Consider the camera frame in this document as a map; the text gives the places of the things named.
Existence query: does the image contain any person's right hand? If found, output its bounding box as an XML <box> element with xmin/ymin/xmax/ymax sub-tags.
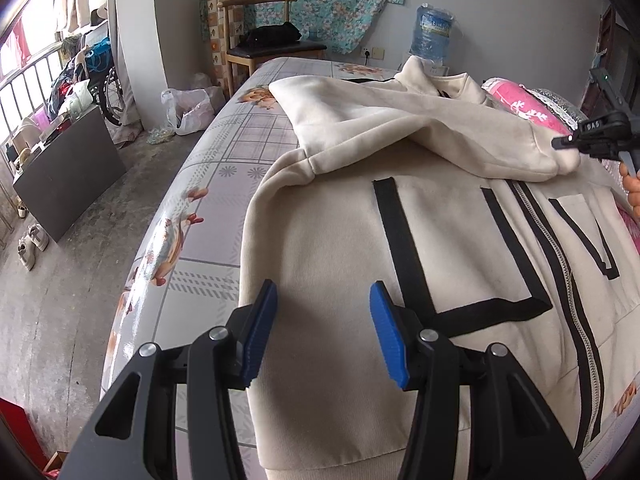
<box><xmin>619</xmin><ymin>159</ymin><xmax>640</xmax><ymax>218</ymax></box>

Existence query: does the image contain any pink hanging garment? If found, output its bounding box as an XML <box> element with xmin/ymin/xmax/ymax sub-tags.
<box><xmin>9</xmin><ymin>19</ymin><xmax>32</xmax><ymax>70</ymax></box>

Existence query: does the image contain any metal window railing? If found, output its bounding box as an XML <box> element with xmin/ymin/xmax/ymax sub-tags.
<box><xmin>0</xmin><ymin>35</ymin><xmax>66</xmax><ymax>241</ymax></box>

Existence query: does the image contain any orange patterned box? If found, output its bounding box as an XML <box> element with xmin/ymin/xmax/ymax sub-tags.
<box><xmin>206</xmin><ymin>0</ymin><xmax>237</xmax><ymax>90</ymax></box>

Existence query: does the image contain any lace trimmed pillow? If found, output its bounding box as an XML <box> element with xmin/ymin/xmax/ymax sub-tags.
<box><xmin>527</xmin><ymin>86</ymin><xmax>583</xmax><ymax>128</ymax></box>

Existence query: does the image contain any cream zip jacket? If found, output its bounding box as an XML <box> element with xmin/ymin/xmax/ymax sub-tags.
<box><xmin>240</xmin><ymin>55</ymin><xmax>635</xmax><ymax>480</ymax></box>

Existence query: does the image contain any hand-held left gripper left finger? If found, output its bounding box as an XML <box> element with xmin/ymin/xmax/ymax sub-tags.
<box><xmin>60</xmin><ymin>279</ymin><xmax>279</xmax><ymax>480</ymax></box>

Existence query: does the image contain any blue water bottle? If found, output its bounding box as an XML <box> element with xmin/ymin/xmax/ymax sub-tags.
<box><xmin>411</xmin><ymin>2</ymin><xmax>457</xmax><ymax>66</ymax></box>

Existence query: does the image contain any grey cabinet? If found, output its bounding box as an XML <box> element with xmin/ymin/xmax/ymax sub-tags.
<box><xmin>12</xmin><ymin>105</ymin><xmax>127</xmax><ymax>243</ymax></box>

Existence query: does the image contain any wooden chair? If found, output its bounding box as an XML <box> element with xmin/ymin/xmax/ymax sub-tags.
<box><xmin>218</xmin><ymin>0</ymin><xmax>328</xmax><ymax>103</ymax></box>

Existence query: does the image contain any pile of clothes and bags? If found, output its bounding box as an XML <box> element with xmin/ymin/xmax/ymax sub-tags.
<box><xmin>5</xmin><ymin>50</ymin><xmax>111</xmax><ymax>171</ymax></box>

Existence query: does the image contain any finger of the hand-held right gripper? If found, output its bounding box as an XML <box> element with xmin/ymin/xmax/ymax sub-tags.
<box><xmin>551</xmin><ymin>131</ymin><xmax>585</xmax><ymax>153</ymax></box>

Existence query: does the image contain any white plastic bag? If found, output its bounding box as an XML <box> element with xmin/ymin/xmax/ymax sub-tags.
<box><xmin>161</xmin><ymin>86</ymin><xmax>226</xmax><ymax>136</ymax></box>

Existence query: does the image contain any beige shoe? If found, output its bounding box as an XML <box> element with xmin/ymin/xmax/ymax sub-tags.
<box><xmin>27</xmin><ymin>224</ymin><xmax>50</xmax><ymax>252</ymax></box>
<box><xmin>17</xmin><ymin>237</ymin><xmax>37</xmax><ymax>271</ymax></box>

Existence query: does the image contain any red box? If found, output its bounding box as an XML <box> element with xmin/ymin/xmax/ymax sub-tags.
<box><xmin>0</xmin><ymin>397</ymin><xmax>45</xmax><ymax>475</ymax></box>

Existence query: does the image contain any black clothing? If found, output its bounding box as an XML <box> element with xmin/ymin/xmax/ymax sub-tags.
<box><xmin>240</xmin><ymin>22</ymin><xmax>303</xmax><ymax>46</ymax></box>

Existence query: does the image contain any brown wooden door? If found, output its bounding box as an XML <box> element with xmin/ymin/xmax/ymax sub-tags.
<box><xmin>582</xmin><ymin>5</ymin><xmax>640</xmax><ymax>121</ymax></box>

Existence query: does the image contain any bed with floral sheet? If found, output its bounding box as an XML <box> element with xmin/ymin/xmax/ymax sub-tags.
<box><xmin>100</xmin><ymin>55</ymin><xmax>640</xmax><ymax>480</ymax></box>

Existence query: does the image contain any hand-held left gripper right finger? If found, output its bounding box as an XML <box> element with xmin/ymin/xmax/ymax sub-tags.
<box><xmin>369</xmin><ymin>280</ymin><xmax>586</xmax><ymax>480</ymax></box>

